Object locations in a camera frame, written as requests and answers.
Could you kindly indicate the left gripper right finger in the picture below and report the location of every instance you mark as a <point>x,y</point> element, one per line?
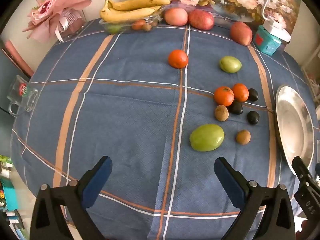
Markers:
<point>249,197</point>

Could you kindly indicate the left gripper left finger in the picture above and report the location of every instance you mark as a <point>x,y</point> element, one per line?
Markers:
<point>48,221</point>

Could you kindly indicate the brown kiwi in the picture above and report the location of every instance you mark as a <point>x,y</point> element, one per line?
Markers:
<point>243,137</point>
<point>221,113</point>

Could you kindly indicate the dark plum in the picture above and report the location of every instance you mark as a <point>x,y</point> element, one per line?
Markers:
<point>253,117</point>
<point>235,108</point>
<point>253,95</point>

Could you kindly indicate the large green mango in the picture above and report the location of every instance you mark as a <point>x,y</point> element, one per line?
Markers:
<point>206,137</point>

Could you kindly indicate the orange tangerine with stem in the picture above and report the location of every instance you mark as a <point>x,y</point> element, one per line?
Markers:
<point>224,96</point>

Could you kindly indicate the small green mango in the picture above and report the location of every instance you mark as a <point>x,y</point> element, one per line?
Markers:
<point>230,64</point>

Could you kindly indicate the lone orange tangerine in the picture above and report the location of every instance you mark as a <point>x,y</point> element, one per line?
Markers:
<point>178,59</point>

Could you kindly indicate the person's hand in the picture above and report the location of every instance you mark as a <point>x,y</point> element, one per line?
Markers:
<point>308,231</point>

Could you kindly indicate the steel round plate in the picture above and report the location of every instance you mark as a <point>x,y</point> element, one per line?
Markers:
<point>294,126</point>

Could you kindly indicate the clear glass mug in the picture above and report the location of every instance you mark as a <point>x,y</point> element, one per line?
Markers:
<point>23,97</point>

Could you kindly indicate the teal house-shaped box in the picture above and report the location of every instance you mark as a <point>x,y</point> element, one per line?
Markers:
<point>266,42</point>

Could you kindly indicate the blue plaid tablecloth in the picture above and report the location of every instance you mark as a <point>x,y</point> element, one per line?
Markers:
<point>116,95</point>

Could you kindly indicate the white power strip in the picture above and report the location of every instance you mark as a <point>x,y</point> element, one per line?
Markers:
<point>275,28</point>

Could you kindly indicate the red apple right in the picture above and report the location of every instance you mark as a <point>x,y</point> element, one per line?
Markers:
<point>241,33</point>

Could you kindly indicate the red apple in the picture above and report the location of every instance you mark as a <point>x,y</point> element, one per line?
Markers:
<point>241,33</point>
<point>201,19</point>

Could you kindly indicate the red apple middle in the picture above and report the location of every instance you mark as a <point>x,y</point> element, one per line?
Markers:
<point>201,19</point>

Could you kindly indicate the pink flower bouquet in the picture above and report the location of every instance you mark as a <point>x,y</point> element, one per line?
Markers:
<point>61,19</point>

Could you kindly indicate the clear plastic fruit tray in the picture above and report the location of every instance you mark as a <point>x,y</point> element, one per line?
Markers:
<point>140,25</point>

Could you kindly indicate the pale pink apple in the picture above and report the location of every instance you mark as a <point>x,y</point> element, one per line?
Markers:
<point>176,16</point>

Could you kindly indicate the yellow banana bunch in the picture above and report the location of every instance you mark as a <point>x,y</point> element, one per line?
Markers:
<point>130,10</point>

